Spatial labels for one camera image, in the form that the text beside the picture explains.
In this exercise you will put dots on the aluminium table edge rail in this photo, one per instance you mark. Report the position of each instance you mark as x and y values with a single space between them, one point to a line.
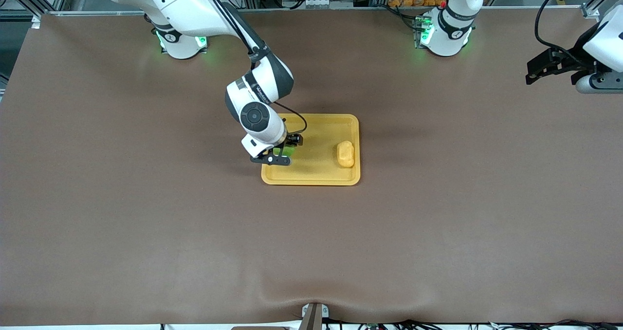
340 9

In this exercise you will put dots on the brown table mat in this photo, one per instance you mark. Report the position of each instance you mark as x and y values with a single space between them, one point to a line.
311 247

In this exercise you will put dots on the green apple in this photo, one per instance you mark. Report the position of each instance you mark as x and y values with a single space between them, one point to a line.
288 151

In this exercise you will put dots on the yellow plastic tray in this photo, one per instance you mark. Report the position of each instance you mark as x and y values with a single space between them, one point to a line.
316 169

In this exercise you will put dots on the yellow potato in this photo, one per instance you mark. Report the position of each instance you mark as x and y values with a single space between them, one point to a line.
345 155

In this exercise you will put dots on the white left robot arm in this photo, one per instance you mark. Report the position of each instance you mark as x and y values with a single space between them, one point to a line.
450 33

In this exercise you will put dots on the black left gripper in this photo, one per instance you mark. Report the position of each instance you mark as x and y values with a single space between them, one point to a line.
576 63

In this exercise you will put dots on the grey terminal strip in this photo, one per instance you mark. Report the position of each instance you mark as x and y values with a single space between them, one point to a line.
317 2

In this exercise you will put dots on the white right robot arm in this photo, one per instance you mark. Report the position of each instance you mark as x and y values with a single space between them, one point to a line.
194 9

